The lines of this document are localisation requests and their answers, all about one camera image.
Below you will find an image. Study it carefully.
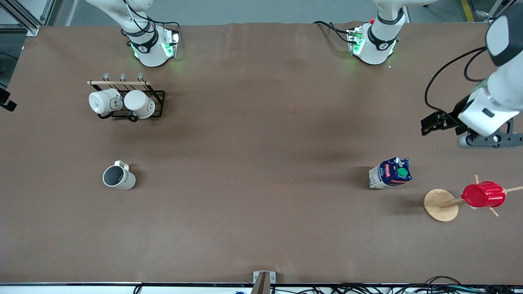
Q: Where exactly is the blue white milk carton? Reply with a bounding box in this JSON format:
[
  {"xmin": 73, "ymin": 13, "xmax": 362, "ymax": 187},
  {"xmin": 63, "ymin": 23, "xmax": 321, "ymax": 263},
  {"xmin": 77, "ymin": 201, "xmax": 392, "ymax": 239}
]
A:
[{"xmin": 369, "ymin": 157, "xmax": 413, "ymax": 189}]

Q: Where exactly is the beige mug grey inside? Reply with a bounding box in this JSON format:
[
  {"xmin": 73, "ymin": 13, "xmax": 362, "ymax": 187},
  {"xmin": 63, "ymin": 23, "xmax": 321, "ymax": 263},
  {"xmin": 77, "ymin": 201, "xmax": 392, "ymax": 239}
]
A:
[{"xmin": 102, "ymin": 160, "xmax": 136, "ymax": 192}]

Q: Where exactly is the red plastic cup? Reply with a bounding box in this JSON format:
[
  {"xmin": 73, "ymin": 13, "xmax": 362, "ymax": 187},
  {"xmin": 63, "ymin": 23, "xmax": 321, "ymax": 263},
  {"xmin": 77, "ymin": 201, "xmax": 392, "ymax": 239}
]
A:
[{"xmin": 462, "ymin": 181, "xmax": 506, "ymax": 209}]

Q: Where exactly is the white ceramic cup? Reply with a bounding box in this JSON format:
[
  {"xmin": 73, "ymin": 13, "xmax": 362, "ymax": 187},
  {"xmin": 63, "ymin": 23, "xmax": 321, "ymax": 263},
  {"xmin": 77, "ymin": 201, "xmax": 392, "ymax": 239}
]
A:
[
  {"xmin": 89, "ymin": 88, "xmax": 123, "ymax": 116},
  {"xmin": 124, "ymin": 90, "xmax": 156, "ymax": 119}
]

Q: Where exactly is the wooden mug tree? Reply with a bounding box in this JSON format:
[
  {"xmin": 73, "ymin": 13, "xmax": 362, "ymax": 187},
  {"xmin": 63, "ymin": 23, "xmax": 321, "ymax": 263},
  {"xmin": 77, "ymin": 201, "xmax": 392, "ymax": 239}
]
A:
[{"xmin": 423, "ymin": 175, "xmax": 523, "ymax": 222}]

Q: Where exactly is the brown table cover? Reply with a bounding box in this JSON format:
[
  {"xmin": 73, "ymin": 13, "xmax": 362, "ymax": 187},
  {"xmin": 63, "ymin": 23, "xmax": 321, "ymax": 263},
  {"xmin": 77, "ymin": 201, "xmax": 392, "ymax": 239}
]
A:
[{"xmin": 0, "ymin": 21, "xmax": 523, "ymax": 285}]

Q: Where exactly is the black device at table edge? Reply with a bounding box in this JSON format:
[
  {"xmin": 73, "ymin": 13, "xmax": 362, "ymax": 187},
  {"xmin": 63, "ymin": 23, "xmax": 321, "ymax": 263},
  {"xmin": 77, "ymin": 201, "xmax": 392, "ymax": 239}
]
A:
[{"xmin": 0, "ymin": 84, "xmax": 18, "ymax": 112}]

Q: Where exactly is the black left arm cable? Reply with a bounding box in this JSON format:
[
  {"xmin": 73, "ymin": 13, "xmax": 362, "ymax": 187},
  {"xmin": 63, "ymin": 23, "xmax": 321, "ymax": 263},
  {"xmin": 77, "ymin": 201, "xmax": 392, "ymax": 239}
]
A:
[{"xmin": 424, "ymin": 46, "xmax": 489, "ymax": 120}]

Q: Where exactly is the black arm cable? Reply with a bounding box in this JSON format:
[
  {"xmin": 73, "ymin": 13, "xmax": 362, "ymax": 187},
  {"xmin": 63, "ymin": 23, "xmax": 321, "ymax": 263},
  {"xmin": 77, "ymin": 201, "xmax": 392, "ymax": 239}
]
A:
[
  {"xmin": 424, "ymin": 46, "xmax": 489, "ymax": 120},
  {"xmin": 121, "ymin": 0, "xmax": 158, "ymax": 38}
]

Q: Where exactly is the aluminium frame profile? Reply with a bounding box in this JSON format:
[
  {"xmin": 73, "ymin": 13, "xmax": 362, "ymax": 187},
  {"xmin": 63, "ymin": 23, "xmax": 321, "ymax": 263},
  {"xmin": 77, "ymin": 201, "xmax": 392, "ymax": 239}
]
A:
[
  {"xmin": 470, "ymin": 0, "xmax": 516, "ymax": 22},
  {"xmin": 0, "ymin": 0, "xmax": 56, "ymax": 36}
]

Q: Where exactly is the black base power cable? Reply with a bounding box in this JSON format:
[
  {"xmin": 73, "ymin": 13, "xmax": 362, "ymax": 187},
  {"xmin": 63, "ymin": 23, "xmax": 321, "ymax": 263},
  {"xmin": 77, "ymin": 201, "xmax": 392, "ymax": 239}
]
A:
[
  {"xmin": 151, "ymin": 20, "xmax": 181, "ymax": 40},
  {"xmin": 313, "ymin": 20, "xmax": 357, "ymax": 45}
]

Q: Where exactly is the black looped cable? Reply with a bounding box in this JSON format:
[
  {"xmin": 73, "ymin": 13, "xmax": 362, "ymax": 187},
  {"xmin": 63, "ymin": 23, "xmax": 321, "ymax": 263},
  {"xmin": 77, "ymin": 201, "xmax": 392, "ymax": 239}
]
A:
[{"xmin": 425, "ymin": 276, "xmax": 463, "ymax": 287}]

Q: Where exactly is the tangled black cable bundle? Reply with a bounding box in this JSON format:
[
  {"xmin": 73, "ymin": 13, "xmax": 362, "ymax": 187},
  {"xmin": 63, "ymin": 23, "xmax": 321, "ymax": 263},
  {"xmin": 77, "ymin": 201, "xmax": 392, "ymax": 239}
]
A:
[{"xmin": 270, "ymin": 282, "xmax": 523, "ymax": 294}]

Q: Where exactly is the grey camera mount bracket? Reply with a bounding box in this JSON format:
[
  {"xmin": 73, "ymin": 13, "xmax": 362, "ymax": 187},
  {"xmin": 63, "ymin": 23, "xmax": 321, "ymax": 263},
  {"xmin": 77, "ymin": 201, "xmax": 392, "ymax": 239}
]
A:
[{"xmin": 253, "ymin": 271, "xmax": 276, "ymax": 294}]

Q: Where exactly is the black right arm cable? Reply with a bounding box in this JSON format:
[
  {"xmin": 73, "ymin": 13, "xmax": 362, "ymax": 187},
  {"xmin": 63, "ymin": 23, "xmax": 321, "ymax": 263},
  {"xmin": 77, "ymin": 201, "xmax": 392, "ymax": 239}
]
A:
[{"xmin": 121, "ymin": 0, "xmax": 158, "ymax": 38}]

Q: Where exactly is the black wire cup rack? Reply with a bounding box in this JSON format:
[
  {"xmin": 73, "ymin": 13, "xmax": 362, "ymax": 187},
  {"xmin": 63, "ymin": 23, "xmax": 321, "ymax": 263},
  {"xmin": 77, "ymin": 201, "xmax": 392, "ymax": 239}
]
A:
[{"xmin": 87, "ymin": 73, "xmax": 165, "ymax": 122}]

